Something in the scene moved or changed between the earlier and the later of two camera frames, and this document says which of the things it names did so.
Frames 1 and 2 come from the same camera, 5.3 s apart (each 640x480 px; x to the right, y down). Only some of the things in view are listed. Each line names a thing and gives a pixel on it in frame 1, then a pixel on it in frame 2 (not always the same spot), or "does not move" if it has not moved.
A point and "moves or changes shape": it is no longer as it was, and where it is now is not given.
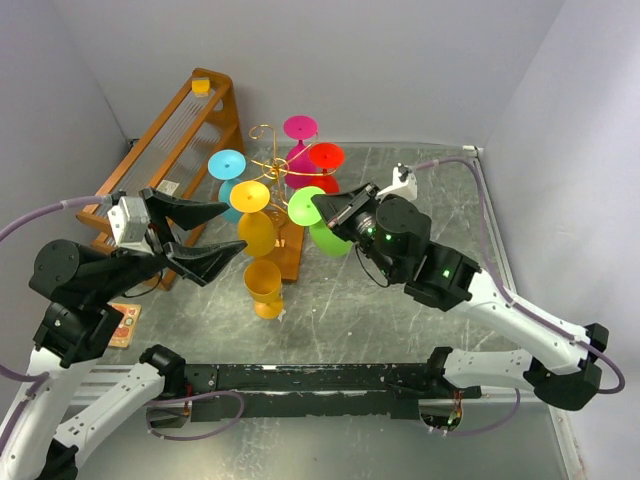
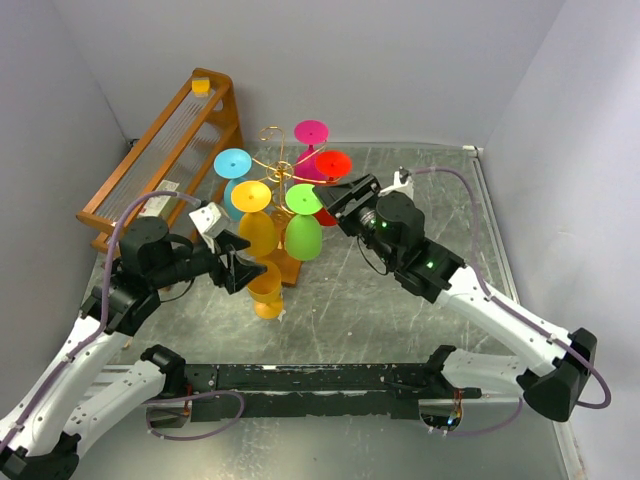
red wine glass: (326, 156) moves or changes shape
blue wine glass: (227, 165) moves or changes shape
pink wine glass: (298, 167) moves or changes shape
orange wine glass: (262, 281) does not move
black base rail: (339, 391) does not move
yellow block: (201, 86) does not move
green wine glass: (303, 211) moves or changes shape
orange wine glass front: (255, 227) does not move
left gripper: (203, 261) → (238, 272)
